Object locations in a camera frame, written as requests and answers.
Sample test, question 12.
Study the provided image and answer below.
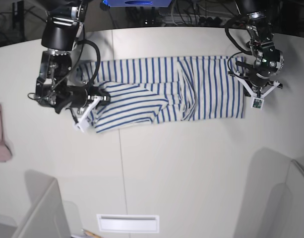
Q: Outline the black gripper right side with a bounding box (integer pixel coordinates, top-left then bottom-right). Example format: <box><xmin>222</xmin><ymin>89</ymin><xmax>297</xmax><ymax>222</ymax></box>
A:
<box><xmin>53</xmin><ymin>86</ymin><xmax>111</xmax><ymax>114</ymax></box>

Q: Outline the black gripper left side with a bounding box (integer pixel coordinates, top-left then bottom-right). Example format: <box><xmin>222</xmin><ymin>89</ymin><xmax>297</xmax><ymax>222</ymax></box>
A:
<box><xmin>236</xmin><ymin>60</ymin><xmax>283</xmax><ymax>86</ymax></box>

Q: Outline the blue white striped T-shirt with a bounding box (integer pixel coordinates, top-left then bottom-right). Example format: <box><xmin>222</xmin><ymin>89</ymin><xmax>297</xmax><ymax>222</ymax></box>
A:
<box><xmin>76</xmin><ymin>56</ymin><xmax>244</xmax><ymax>133</ymax></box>

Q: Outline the black robot arm right side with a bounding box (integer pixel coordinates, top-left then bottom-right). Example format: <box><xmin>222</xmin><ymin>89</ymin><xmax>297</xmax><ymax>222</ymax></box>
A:
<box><xmin>31</xmin><ymin>0</ymin><xmax>111</xmax><ymax>114</ymax></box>

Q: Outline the black power strip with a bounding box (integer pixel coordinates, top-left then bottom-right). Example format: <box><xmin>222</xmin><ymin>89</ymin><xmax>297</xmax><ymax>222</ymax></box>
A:
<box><xmin>196</xmin><ymin>16</ymin><xmax>233</xmax><ymax>27</ymax></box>

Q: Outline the blue box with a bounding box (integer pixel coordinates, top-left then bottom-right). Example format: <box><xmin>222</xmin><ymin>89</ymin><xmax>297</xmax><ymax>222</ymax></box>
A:
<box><xmin>103</xmin><ymin>0</ymin><xmax>172</xmax><ymax>7</ymax></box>

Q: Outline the white rectangular tray slot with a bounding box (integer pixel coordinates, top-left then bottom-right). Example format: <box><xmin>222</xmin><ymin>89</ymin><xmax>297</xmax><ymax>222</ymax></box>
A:
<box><xmin>97</xmin><ymin>214</ymin><xmax>160</xmax><ymax>234</ymax></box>

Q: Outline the grey bin right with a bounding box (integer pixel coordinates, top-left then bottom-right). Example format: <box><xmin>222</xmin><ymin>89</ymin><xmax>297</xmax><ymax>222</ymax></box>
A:
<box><xmin>233</xmin><ymin>160</ymin><xmax>304</xmax><ymax>238</ymax></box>

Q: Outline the grey bin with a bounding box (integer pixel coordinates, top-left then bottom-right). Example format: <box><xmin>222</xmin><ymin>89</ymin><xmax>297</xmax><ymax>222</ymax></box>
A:
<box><xmin>0</xmin><ymin>170</ymin><xmax>83</xmax><ymax>238</ymax></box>
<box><xmin>233</xmin><ymin>160</ymin><xmax>304</xmax><ymax>238</ymax></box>

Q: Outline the grey bin left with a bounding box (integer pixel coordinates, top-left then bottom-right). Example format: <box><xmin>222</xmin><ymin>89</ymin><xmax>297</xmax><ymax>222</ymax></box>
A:
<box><xmin>0</xmin><ymin>170</ymin><xmax>83</xmax><ymax>238</ymax></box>

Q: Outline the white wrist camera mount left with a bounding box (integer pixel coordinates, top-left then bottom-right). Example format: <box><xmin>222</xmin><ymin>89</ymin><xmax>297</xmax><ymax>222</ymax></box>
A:
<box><xmin>228</xmin><ymin>71</ymin><xmax>283</xmax><ymax>110</ymax></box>

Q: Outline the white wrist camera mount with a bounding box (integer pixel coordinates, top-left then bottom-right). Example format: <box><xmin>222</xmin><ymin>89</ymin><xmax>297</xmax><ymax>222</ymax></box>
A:
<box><xmin>72</xmin><ymin>96</ymin><xmax>103</xmax><ymax>132</ymax></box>
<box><xmin>228</xmin><ymin>71</ymin><xmax>283</xmax><ymax>110</ymax></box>

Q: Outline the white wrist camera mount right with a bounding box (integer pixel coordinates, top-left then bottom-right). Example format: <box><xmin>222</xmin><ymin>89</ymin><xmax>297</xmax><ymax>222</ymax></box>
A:
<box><xmin>72</xmin><ymin>96</ymin><xmax>103</xmax><ymax>132</ymax></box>

